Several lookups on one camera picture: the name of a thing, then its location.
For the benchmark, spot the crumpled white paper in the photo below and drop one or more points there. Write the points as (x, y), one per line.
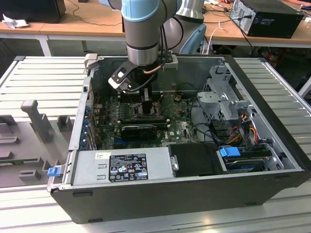
(14, 23)

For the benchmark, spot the green RAM stick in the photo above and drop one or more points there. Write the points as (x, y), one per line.
(19, 162)

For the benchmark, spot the CPU socket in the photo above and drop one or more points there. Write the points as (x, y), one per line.
(137, 111)

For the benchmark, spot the grey parts rack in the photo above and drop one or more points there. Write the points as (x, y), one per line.
(29, 150)

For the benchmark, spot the black RAM slot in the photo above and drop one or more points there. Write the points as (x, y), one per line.
(155, 93)
(155, 100)
(155, 97)
(126, 118)
(126, 121)

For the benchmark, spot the large black box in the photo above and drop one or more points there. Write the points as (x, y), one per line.
(31, 9)

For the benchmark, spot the hard disk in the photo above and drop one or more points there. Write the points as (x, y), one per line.
(245, 166)

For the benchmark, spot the pale blue teach pendant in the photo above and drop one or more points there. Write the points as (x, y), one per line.
(194, 38)

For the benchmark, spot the blue card clip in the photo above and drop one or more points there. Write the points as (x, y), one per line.
(85, 127)
(83, 142)
(88, 110)

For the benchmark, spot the blue plastic latch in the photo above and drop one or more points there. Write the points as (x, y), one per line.
(53, 171)

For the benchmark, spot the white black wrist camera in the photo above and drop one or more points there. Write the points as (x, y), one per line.
(120, 76)

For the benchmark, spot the black open PC case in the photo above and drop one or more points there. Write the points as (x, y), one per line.
(170, 201)

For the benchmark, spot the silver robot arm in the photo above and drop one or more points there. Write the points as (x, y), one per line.
(141, 29)

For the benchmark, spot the round coin battery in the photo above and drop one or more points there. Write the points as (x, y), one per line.
(177, 97)

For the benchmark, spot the blue disk carrier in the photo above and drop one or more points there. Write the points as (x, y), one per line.
(229, 154)

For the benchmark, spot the silver power supply with label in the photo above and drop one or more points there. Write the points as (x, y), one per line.
(85, 170)

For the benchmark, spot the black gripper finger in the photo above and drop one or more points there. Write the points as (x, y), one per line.
(147, 108)

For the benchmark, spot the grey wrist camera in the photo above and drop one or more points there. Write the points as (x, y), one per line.
(170, 63)

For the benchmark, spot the black plastic shroud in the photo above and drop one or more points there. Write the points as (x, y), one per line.
(194, 160)

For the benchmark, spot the wooden desk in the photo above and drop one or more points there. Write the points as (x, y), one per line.
(92, 17)
(226, 36)

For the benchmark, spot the black PC tower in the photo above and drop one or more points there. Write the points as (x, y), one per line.
(272, 21)

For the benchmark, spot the silver metal drive cage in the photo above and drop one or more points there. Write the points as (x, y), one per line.
(218, 102)

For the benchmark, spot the grey case latch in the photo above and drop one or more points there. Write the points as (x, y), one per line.
(91, 60)

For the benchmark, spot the green motherboard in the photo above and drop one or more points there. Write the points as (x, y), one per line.
(179, 126)

